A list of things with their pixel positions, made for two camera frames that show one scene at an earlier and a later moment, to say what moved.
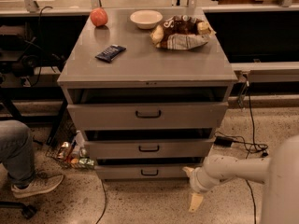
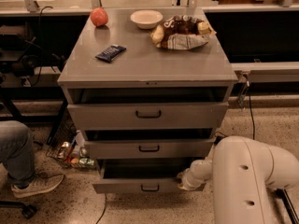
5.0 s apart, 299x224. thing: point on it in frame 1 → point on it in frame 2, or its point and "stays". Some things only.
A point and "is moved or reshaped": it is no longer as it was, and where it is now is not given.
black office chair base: x=28 y=211 stays
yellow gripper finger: x=189 y=171 → x=180 y=175
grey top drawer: x=203 y=116 stays
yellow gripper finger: x=195 y=202 → x=183 y=188
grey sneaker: x=36 y=186 stays
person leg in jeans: x=17 y=151 stays
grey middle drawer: x=151 y=148 stays
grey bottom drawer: x=141 y=172 is moved or reshaped
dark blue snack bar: x=110 y=52 stays
